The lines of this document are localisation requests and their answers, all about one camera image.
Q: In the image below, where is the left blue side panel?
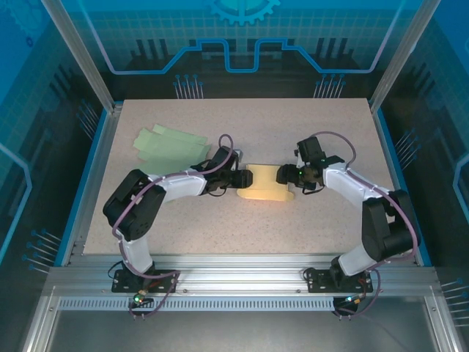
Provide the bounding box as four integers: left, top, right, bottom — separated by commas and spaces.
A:
54, 109, 111, 267

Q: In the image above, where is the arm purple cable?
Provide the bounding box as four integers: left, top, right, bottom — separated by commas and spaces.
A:
309, 131, 418, 320
111, 133, 237, 320

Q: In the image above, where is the aluminium frame post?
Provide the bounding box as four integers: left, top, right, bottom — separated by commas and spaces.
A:
368, 0, 443, 113
41, 0, 124, 113

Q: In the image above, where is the yellow paper box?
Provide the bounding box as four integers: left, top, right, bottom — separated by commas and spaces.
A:
236, 164, 296, 204

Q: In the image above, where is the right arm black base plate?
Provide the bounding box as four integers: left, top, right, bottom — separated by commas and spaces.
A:
306, 268, 374, 293

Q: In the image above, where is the green paper box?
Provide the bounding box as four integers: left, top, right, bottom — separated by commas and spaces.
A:
133, 123, 213, 173

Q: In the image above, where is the slotted grey cable duct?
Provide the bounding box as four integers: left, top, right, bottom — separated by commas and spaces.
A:
58, 297, 337, 312

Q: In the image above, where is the left aluminium side rail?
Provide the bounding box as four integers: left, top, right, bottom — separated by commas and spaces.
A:
60, 104, 124, 267

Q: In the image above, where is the right aluminium frame post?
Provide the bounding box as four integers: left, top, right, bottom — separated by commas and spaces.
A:
368, 0, 443, 113

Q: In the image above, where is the aluminium mounting beam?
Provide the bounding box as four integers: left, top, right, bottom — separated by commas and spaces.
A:
43, 254, 439, 296

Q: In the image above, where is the right blue side panel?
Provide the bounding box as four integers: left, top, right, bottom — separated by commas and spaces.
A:
373, 109, 432, 267

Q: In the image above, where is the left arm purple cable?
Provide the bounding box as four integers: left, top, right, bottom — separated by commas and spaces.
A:
111, 133, 237, 320

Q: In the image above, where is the steel bottom tray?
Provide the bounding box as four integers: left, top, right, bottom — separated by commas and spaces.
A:
21, 293, 462, 352

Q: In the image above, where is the blue side panel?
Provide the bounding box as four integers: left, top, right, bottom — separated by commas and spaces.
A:
373, 109, 432, 267
54, 109, 111, 267

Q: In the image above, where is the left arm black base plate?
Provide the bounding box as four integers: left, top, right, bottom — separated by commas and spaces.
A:
111, 269, 180, 293

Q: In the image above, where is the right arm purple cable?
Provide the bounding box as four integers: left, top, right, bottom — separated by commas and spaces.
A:
309, 131, 418, 320

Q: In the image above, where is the left aluminium frame post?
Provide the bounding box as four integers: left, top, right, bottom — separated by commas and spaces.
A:
41, 0, 124, 113

